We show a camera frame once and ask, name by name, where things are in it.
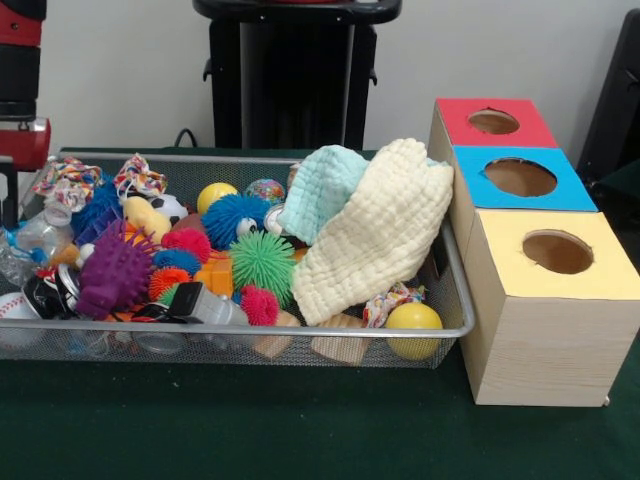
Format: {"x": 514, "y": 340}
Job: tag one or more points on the neighbouring green covered table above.
{"x": 625, "y": 200}

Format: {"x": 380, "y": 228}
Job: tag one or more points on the large yellow ball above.
{"x": 414, "y": 330}

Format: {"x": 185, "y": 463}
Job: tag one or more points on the black chair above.
{"x": 620, "y": 100}

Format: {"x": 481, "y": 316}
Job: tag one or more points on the crushed black can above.
{"x": 45, "y": 297}

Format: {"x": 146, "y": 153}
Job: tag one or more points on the cream waffle cloth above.
{"x": 375, "y": 235}

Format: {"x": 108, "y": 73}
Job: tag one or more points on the crumpled colourful printed wrapper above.
{"x": 142, "y": 180}
{"x": 67, "y": 182}

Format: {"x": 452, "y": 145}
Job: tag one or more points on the white baseball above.
{"x": 15, "y": 306}

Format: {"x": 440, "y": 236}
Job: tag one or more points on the dark green table cloth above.
{"x": 250, "y": 425}

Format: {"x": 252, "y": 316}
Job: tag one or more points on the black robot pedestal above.
{"x": 280, "y": 75}

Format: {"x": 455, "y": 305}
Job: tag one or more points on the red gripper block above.
{"x": 25, "y": 145}

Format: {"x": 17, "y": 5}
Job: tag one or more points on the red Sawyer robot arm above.
{"x": 17, "y": 65}

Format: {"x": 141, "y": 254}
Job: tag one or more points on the plain green spiky ball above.
{"x": 262, "y": 265}

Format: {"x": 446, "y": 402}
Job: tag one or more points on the light blue waffle cloth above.
{"x": 320, "y": 190}

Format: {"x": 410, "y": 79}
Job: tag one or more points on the purple spiky rubber toy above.
{"x": 117, "y": 270}

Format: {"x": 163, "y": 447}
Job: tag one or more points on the wooden box with three holes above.
{"x": 550, "y": 350}

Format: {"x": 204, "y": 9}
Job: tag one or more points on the blue spiky ball with eyes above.
{"x": 230, "y": 215}

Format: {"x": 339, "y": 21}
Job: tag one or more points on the clear plastic bottle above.
{"x": 45, "y": 235}

